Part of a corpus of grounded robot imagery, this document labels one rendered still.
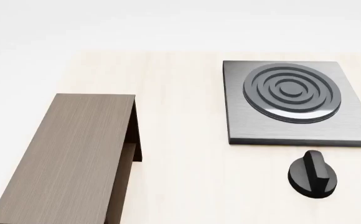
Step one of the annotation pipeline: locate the black stove knob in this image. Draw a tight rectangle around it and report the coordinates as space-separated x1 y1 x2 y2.
288 149 339 200

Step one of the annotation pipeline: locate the dark round stove burner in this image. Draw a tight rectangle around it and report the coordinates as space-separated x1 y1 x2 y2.
243 63 342 124

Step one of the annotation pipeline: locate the grey metal stove plate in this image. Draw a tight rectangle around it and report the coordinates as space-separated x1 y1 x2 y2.
222 60 361 147

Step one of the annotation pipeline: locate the brown wooden cabinet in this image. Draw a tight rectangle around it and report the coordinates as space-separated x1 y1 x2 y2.
0 93 143 224

